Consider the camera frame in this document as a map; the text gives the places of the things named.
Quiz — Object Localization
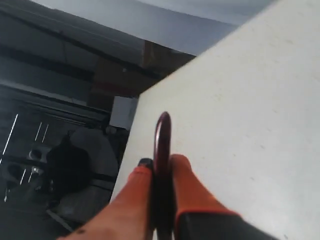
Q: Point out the black bag on chair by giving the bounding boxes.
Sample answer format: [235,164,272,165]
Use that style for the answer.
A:
[46,133,91,201]

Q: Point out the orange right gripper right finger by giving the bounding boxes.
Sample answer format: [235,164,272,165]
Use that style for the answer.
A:
[170,154,274,240]

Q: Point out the grey office chair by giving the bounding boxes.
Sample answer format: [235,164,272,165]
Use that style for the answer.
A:
[46,127,119,231]

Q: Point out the dark brown wooden spoon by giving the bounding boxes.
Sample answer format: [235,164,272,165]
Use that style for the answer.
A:
[152,111,174,240]

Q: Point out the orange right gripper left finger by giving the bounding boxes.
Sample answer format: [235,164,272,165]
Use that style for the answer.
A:
[59,158,153,240]

